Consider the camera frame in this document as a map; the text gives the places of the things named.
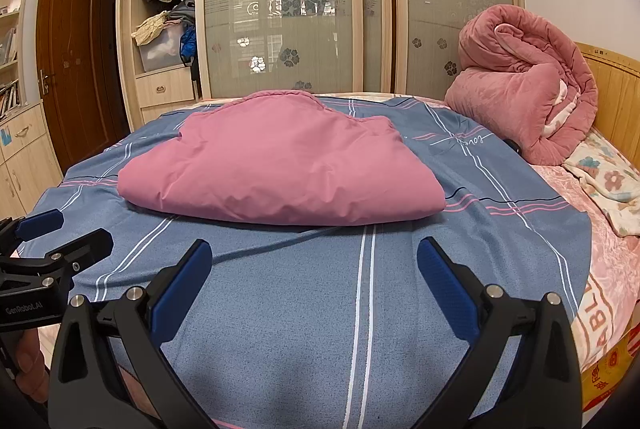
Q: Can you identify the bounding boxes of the light wooden cabinet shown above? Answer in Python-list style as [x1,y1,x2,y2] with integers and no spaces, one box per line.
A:
[0,103,63,220]

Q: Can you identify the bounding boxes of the brown wooden door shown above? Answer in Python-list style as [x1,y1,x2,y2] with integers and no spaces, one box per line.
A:
[36,0,118,170]

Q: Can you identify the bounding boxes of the wooden headboard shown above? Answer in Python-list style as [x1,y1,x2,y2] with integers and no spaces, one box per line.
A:
[572,42,640,150]

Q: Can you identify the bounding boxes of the rolled pink quilt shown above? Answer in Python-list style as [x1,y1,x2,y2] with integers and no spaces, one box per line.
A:
[444,4,601,166]

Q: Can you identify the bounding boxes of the shallow wardrobe drawer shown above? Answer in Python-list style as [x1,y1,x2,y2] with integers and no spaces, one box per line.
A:
[140,102,201,125]

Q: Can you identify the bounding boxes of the yellow and red plastic bag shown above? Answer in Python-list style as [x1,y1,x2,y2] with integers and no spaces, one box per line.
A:
[580,324,640,415]

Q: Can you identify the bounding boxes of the person's left hand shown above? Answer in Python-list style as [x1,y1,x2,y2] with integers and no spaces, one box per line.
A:
[10,326,51,405]

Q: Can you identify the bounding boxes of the light wooden wardrobe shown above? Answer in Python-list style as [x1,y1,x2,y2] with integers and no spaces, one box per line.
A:
[116,0,526,132]

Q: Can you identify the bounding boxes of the beige crumpled cloth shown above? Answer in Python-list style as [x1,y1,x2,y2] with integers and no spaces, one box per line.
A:
[131,10,171,46]

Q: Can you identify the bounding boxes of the blue garment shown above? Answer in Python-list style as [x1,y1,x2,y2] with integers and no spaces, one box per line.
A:
[179,25,198,62]

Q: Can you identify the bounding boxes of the clear plastic storage box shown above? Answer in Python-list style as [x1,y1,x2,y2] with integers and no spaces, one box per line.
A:
[137,24,183,72]

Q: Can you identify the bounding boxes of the grey folded clothes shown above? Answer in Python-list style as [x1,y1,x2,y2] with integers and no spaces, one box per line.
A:
[167,2,196,27]

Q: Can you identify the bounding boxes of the pink and white hooded jacket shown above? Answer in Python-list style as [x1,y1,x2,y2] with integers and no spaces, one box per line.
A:
[117,90,447,227]

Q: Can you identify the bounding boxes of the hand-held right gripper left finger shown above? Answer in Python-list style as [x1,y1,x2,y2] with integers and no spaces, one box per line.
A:
[47,239,213,429]

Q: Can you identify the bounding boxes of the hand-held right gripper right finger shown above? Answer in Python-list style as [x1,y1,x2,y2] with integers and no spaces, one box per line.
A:
[416,236,583,429]

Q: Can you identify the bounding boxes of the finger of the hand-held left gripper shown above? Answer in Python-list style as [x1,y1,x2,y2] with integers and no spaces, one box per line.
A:
[0,229,115,290]
[0,208,65,255]

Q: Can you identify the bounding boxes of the tall wardrobe drawer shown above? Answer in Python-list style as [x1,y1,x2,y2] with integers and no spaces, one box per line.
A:
[135,64,197,105]

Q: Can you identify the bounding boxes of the floral blanket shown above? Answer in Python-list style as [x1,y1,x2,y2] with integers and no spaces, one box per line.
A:
[562,129,640,237]

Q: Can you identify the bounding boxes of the blue striped bed sheet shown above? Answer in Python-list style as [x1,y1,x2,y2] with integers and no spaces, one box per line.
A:
[15,94,593,425]

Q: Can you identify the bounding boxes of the bookshelf with books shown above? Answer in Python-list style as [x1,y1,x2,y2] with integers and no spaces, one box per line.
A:
[0,0,33,120]

